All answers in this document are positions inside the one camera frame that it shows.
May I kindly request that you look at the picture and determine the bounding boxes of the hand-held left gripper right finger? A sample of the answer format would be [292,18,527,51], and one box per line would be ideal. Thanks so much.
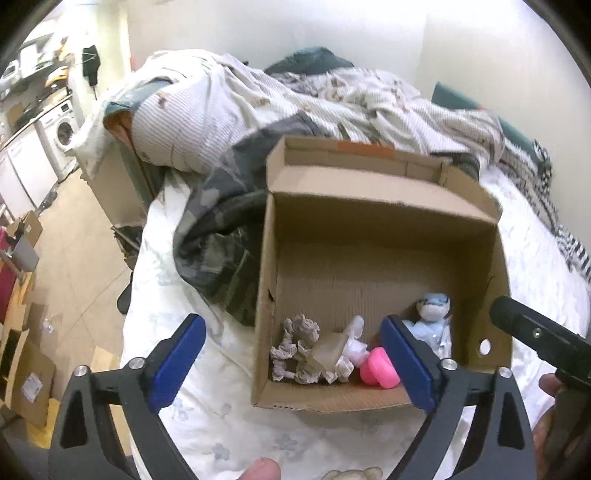
[379,314,539,480]

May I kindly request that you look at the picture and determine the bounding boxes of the pink plastic toy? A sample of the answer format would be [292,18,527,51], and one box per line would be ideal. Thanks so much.
[359,346,402,390]

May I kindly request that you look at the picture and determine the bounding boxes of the brown cardboard box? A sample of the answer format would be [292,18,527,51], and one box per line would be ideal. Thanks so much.
[252,135,515,414]

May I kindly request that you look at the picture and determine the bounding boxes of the black hanging garment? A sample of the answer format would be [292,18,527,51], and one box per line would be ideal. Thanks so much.
[82,44,102,89]

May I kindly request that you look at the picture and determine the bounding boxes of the grey paper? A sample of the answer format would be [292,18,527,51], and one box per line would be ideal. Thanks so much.
[270,313,325,385]

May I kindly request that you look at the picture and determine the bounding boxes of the grey bin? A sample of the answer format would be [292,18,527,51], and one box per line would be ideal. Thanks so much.
[11,237,40,273]

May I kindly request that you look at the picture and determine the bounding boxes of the pink suitcase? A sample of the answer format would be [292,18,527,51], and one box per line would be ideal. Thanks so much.
[0,228,22,325]

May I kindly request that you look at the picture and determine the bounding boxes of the grey green camouflage blanket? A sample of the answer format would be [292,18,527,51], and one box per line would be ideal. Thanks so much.
[172,111,482,326]

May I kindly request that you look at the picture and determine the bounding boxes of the person's right hand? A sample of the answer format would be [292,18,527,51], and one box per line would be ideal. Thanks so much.
[531,373,562,460]

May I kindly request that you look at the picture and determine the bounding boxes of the cluttered kitchen counter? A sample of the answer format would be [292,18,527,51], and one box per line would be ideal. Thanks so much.
[0,28,75,148]

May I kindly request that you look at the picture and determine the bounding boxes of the dark green cloth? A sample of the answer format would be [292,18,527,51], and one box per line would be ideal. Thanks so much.
[265,45,355,77]

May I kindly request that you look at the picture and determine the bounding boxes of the white kitchen cabinet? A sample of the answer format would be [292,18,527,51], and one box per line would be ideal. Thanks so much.
[0,133,48,219]

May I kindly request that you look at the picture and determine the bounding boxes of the white printed duvet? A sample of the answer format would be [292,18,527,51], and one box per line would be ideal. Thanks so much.
[74,50,507,177]

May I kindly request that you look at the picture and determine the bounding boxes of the white washing machine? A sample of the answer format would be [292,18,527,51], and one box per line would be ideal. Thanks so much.
[39,102,80,182]

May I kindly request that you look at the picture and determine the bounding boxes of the small cardboard box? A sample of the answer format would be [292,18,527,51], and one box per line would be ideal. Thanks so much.
[9,209,44,246]

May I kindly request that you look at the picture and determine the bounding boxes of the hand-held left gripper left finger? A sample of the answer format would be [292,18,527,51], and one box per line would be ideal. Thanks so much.
[48,313,208,480]

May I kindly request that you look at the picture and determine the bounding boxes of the black metal frame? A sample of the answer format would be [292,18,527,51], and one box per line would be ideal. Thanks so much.
[111,223,145,315]

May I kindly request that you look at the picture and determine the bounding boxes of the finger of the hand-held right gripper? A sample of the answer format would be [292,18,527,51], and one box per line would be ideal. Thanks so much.
[489,295,591,371]

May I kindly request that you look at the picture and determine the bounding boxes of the wooden bed frame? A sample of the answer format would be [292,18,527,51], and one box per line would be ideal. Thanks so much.
[85,137,158,228]

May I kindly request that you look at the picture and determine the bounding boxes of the blue shark plush toy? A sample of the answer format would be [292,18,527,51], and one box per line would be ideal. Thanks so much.
[399,292,454,361]

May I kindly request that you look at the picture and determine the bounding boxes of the beige plush bear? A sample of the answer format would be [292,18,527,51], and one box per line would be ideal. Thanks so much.
[322,466,385,480]

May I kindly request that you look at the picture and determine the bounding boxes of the black white patterned blanket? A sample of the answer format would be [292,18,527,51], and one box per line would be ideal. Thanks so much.
[499,137,591,283]

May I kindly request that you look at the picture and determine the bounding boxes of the labelled cardboard box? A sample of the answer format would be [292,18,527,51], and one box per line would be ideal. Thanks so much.
[0,302,57,429]

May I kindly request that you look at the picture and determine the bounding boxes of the person's left hand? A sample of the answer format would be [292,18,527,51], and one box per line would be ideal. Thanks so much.
[231,458,282,480]

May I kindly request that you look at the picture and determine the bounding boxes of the teal pillow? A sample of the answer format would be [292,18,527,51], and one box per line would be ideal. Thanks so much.
[431,82,542,158]

